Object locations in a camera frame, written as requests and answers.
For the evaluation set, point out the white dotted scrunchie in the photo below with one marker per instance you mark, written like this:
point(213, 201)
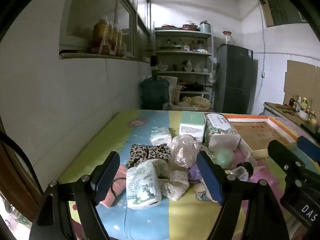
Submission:
point(175, 185)

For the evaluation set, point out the row of white bowls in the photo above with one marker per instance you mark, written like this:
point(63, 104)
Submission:
point(190, 67)

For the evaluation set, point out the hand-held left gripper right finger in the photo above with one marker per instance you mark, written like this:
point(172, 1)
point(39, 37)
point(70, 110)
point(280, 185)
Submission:
point(208, 180)

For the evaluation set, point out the white metal shelf rack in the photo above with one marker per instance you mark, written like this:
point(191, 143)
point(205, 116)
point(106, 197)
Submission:
point(183, 52)

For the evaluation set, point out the small white tissue pack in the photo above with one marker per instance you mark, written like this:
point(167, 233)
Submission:
point(161, 136)

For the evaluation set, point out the pale green cardboard box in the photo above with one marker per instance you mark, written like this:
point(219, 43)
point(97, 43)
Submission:
point(192, 122)

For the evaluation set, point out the clear plastic bag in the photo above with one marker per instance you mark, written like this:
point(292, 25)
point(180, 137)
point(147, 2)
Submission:
point(178, 163)

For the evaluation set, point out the leopard print cloth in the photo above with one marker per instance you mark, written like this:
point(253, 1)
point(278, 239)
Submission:
point(140, 153)

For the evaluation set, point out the red rimmed pan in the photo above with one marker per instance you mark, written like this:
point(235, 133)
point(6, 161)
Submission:
point(168, 26)

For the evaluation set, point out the stacked pots with lids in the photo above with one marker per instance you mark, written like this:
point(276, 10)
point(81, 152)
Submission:
point(190, 26)

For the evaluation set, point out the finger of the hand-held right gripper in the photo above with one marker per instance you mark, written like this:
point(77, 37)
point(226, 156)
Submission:
point(282, 153)
point(308, 146)

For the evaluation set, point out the large amber pickle jar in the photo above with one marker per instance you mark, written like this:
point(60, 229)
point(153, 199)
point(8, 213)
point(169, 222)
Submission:
point(100, 36)

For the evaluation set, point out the mint green plush ball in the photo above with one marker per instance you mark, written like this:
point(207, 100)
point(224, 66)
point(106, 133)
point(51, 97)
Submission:
point(224, 158)

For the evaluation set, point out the pale blue kettle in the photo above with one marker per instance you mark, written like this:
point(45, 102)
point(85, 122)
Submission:
point(205, 27)

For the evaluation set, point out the small amber pickle jar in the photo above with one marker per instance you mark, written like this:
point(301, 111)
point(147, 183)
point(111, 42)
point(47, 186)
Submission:
point(120, 43)

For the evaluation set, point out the row of small jars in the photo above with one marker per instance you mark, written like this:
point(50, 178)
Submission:
point(185, 46)

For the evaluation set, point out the translucent plastic container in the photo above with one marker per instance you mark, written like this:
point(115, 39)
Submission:
point(176, 95)

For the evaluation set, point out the cardboard sheet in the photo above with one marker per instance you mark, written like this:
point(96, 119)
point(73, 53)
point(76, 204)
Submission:
point(300, 80)

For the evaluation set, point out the orange rimmed cardboard box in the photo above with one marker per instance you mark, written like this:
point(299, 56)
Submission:
point(257, 133)

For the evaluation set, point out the pale yellow lumpy pile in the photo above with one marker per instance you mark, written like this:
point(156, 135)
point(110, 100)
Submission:
point(197, 102)

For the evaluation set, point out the pink pouch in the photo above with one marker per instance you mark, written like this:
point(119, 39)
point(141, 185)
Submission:
point(118, 180)

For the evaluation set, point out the medium amber pickle jar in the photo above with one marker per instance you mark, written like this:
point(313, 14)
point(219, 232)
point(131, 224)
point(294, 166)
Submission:
point(112, 40)

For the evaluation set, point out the purple plush toy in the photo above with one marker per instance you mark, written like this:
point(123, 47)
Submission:
point(195, 173)

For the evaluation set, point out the black wok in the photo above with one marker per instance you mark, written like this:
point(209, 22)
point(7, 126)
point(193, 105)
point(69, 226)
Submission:
point(193, 87)

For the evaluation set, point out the black stove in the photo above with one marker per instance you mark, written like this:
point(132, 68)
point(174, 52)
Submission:
point(311, 127)

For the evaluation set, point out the glass jar with red lid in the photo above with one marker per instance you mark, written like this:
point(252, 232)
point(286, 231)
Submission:
point(227, 37)

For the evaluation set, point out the green screened window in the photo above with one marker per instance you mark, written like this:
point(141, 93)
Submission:
point(282, 5)

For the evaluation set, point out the kitchen counter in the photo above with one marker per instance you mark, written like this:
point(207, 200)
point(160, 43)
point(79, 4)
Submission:
point(277, 111)

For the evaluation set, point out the dark green water jug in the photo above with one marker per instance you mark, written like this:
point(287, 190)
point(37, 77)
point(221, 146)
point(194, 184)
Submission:
point(153, 92)

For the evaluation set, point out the colourful cartoon printed bed sheet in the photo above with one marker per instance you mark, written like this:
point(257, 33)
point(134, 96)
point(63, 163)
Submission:
point(175, 217)

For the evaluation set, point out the large floral tissue pack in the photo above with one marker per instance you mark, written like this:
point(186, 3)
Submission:
point(220, 130)

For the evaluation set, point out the dark grey fridge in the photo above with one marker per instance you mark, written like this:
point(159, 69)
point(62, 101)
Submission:
point(235, 80)

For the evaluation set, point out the group of condiment bottles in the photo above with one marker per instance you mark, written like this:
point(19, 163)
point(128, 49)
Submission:
point(303, 102)

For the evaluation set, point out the white bowl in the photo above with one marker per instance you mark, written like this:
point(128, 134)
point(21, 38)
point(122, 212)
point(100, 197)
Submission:
point(304, 115)

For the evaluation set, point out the small labelled bottle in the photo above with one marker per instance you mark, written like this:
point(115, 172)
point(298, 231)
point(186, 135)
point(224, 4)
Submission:
point(241, 172)

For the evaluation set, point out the white green printed diaper pack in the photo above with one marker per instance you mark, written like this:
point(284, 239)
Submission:
point(141, 185)

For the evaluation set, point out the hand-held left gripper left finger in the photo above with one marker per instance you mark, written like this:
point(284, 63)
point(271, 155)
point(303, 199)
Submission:
point(106, 177)

